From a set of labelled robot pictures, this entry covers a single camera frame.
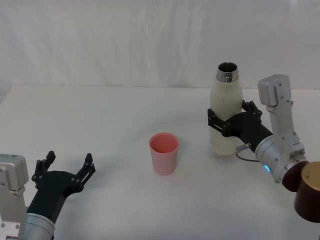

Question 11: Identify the white table cloth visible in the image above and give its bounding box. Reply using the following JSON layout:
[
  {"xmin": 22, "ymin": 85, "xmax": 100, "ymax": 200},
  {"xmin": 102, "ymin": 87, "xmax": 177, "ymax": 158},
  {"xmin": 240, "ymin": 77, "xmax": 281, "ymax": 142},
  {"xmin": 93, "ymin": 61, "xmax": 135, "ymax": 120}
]
[{"xmin": 0, "ymin": 83, "xmax": 320, "ymax": 240}]

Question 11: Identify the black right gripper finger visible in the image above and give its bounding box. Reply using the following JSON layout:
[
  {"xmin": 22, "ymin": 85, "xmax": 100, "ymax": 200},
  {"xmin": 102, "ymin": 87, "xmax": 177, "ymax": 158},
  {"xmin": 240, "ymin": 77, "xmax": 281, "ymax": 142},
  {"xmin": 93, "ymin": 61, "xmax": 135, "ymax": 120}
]
[
  {"xmin": 240, "ymin": 99, "xmax": 263, "ymax": 123},
  {"xmin": 206, "ymin": 107, "xmax": 229, "ymax": 138}
]

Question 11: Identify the pink plastic cup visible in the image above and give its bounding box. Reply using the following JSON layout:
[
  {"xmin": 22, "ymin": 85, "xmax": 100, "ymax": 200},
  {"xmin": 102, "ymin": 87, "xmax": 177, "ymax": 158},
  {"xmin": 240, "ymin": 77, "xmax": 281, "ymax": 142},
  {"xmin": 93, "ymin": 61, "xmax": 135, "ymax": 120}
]
[{"xmin": 148, "ymin": 132, "xmax": 180, "ymax": 176}]

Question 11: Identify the white curtain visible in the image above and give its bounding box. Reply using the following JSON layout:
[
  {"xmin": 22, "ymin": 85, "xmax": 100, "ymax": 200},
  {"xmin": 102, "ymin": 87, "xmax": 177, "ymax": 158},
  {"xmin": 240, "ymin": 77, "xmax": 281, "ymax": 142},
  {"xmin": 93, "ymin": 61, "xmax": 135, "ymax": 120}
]
[{"xmin": 0, "ymin": 0, "xmax": 320, "ymax": 89}]

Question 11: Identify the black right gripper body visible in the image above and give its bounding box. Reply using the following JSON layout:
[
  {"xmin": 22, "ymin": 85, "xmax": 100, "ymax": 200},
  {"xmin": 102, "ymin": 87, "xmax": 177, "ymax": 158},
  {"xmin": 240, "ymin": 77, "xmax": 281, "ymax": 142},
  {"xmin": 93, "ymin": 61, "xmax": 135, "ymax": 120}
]
[{"xmin": 221, "ymin": 112, "xmax": 274, "ymax": 153}]

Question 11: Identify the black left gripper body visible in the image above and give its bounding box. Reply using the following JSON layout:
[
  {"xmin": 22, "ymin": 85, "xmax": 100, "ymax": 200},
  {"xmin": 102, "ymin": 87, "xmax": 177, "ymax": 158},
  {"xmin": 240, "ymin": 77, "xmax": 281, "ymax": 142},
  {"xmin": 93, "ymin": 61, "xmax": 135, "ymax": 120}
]
[{"xmin": 26, "ymin": 170, "xmax": 84, "ymax": 224}]

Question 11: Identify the thin dark gripper cable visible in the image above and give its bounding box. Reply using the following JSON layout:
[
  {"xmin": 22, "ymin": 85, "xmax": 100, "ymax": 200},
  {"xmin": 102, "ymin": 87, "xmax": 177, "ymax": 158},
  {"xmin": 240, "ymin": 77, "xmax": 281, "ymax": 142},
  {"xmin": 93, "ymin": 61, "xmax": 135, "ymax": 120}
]
[{"xmin": 235, "ymin": 141, "xmax": 261, "ymax": 163}]

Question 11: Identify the cream vacuum bottle steel neck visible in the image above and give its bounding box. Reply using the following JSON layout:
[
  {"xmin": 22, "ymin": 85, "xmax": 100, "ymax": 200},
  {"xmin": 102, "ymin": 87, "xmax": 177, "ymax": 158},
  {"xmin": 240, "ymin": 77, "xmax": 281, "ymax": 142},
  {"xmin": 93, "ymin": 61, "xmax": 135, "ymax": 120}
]
[{"xmin": 209, "ymin": 61, "xmax": 245, "ymax": 157}]

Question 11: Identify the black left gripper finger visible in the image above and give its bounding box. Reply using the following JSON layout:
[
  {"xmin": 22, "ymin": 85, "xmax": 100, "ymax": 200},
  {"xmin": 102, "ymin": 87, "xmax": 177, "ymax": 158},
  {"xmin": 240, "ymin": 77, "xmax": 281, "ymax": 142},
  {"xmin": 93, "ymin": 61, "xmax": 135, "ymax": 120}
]
[
  {"xmin": 34, "ymin": 150, "xmax": 57, "ymax": 176},
  {"xmin": 74, "ymin": 152, "xmax": 97, "ymax": 188}
]

